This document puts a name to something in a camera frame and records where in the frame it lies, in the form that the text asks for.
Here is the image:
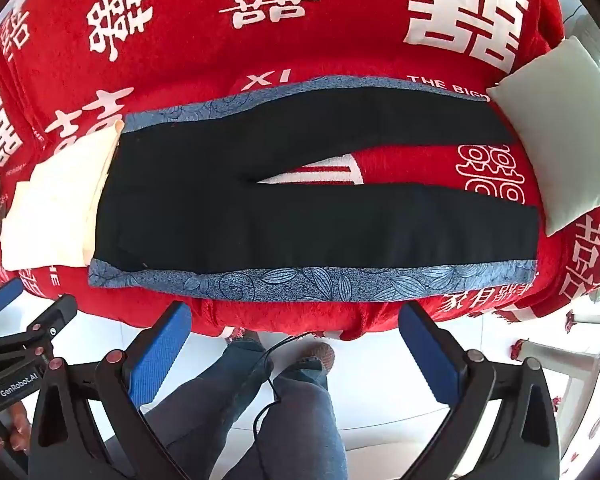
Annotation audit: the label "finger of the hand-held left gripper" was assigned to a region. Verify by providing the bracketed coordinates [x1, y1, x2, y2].
[0, 294, 78, 361]
[0, 277, 26, 328]

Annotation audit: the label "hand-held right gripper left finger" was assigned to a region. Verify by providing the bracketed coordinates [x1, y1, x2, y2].
[28, 301, 196, 480]

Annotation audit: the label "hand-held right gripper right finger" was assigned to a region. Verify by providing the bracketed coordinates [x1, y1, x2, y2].
[398, 301, 561, 480]

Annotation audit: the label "black pants with blue trim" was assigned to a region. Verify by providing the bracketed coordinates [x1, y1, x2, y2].
[87, 76, 540, 303]

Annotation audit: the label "person's left hand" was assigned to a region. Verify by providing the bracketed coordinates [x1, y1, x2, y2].
[0, 402, 33, 458]

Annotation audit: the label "person's left leg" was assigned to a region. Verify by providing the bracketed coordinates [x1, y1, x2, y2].
[140, 339, 277, 480]

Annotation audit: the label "person's leg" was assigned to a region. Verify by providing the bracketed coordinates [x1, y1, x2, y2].
[220, 357, 349, 480]
[140, 339, 277, 480]

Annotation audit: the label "person's left shoe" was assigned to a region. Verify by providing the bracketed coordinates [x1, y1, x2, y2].
[224, 329, 267, 350]

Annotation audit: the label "person's shoe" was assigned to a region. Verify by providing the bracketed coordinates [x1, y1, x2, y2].
[294, 342, 337, 374]
[224, 329, 267, 350]

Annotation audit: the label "cream folded cloth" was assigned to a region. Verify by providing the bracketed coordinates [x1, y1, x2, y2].
[0, 122, 123, 271]

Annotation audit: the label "person's right shoe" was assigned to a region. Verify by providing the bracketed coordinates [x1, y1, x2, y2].
[294, 342, 337, 374]

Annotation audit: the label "person's right leg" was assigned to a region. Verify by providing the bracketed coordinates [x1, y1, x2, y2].
[220, 357, 349, 480]

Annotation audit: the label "white side table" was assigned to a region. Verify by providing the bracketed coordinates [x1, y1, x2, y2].
[522, 310, 600, 461]

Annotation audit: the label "red printed blanket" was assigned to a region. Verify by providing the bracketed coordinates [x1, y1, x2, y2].
[0, 0, 600, 343]

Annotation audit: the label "black cable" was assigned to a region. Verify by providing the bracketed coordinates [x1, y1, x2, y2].
[252, 331, 313, 438]

